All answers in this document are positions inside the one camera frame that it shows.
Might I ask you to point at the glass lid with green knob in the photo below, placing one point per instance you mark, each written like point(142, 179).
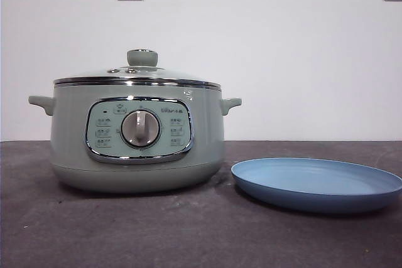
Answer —
point(142, 57)

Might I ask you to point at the pale green electric steamer pot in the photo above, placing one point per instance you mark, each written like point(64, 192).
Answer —
point(72, 123)

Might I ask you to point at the blue round plate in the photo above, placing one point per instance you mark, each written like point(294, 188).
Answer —
point(314, 183)

